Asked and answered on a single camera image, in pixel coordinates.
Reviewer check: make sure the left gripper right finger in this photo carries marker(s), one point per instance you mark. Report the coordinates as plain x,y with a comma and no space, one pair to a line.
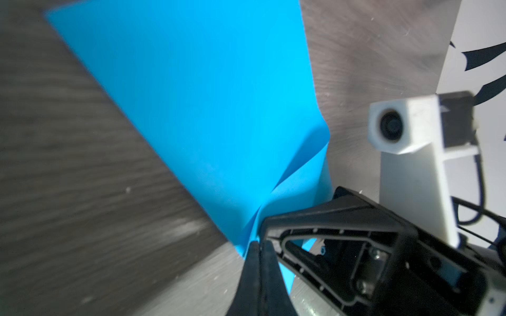
274,299

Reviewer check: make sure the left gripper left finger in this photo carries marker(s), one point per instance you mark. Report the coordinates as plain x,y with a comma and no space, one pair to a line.
247,297

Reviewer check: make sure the blue square paper sheet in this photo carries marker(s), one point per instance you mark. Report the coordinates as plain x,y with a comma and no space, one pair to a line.
222,91

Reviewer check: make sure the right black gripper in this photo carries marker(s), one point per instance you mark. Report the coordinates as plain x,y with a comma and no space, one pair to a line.
364,259

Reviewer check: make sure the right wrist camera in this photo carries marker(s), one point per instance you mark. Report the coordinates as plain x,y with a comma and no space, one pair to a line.
415,137

